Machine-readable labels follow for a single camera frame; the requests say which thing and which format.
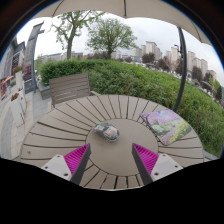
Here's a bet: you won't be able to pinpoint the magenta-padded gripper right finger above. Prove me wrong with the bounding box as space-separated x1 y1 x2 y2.
131 143 184 186

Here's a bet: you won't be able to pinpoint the white planter with flowers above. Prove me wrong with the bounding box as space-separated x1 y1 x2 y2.
9 90 28 128
13 65 26 92

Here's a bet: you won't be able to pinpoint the transparent grey computer mouse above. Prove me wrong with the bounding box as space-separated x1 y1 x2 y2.
92 121 120 142

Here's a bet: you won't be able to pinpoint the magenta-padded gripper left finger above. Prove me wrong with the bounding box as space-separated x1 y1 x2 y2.
41 143 92 186

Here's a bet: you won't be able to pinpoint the round leafy green tree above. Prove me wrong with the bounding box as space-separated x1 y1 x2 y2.
85 18 138 60

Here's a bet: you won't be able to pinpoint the beige umbrella canopy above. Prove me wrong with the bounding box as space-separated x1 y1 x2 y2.
33 0 213 46

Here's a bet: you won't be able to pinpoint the brown slatted chair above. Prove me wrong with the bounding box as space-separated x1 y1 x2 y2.
48 73 101 108

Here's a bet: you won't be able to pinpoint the green hedge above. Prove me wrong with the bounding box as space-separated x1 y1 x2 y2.
39 59 224 158

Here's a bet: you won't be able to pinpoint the distant apartment buildings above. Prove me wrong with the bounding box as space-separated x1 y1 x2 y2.
133 40 218 81

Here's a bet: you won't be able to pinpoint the thin sparse-leaved tree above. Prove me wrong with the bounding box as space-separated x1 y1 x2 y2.
49 10 106 61

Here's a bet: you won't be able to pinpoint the curved black umbrella pole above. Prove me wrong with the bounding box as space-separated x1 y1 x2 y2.
173 26 188 114

